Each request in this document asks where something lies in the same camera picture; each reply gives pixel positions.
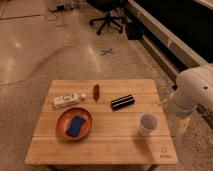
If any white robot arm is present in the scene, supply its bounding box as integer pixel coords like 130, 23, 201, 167
167, 63, 213, 135

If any white ceramic cup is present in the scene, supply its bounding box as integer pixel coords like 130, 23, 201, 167
139, 113, 159, 136

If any brown sausage-shaped object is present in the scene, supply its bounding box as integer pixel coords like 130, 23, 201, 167
93, 84, 100, 101

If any black striped rectangular case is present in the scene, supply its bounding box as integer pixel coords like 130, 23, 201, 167
111, 95, 135, 110

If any white plastic bottle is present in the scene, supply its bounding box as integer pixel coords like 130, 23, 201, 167
53, 93, 86, 108

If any wooden table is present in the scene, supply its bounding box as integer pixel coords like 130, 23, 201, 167
25, 79, 177, 166

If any blue sponge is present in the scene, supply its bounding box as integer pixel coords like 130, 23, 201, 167
66, 116, 85, 137

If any orange round plate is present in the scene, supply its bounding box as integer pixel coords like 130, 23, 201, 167
57, 107, 92, 141

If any black box on floor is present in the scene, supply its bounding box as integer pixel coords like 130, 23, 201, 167
125, 22, 143, 40

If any black office chair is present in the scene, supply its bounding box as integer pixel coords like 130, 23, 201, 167
86, 0, 125, 35

